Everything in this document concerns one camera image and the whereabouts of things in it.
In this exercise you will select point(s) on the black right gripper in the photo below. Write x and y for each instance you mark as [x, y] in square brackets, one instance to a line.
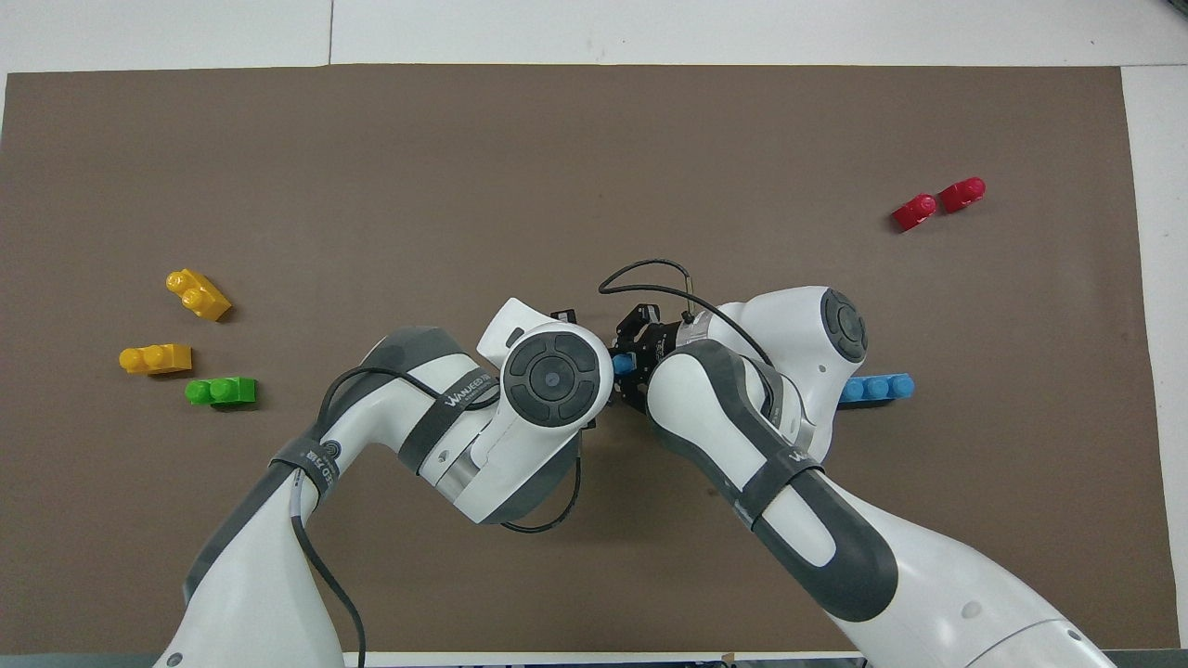
[666, 341]

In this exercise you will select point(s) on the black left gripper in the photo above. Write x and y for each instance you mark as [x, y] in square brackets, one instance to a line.
[564, 317]

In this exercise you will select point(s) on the blue three-stud block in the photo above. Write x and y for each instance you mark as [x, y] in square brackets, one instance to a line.
[877, 388]
[621, 364]

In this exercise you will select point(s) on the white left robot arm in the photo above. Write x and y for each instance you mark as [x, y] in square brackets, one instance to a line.
[445, 436]

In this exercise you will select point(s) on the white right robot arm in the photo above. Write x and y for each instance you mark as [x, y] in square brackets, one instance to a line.
[835, 529]

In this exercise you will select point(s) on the red one-stud block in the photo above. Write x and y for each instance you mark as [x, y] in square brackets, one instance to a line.
[962, 194]
[914, 212]

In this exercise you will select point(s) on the green two-stud block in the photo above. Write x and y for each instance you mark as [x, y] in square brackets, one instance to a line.
[223, 391]

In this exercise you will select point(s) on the yellow two-stud block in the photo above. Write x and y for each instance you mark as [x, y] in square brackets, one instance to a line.
[199, 294]
[156, 358]

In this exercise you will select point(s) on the brown table mat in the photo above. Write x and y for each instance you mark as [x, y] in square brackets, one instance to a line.
[557, 167]

